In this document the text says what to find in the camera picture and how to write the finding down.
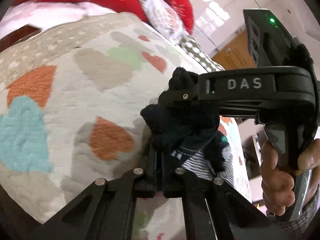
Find navy striped child pants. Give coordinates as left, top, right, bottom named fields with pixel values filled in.
left=139, top=67, right=234, bottom=188

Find person right hand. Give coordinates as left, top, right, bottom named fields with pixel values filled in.
left=260, top=139, right=319, bottom=216

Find wooden door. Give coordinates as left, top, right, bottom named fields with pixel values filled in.
left=212, top=31, right=255, bottom=70

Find green polka dot bolster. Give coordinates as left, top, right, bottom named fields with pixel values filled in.
left=180, top=35, right=225, bottom=73

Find white wardrobe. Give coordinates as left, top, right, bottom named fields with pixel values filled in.
left=190, top=0, right=319, bottom=57

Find heart patterned quilt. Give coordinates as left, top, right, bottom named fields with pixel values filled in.
left=0, top=12, right=252, bottom=240

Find red pillow at headboard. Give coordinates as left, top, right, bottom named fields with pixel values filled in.
left=164, top=0, right=194, bottom=35

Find floral pillow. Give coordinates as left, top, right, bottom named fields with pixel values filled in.
left=139, top=0, right=188, bottom=44

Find black smartphone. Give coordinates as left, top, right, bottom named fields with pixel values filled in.
left=0, top=24, right=42, bottom=52

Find white pink bedsheet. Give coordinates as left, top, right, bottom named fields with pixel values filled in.
left=1, top=2, right=114, bottom=38

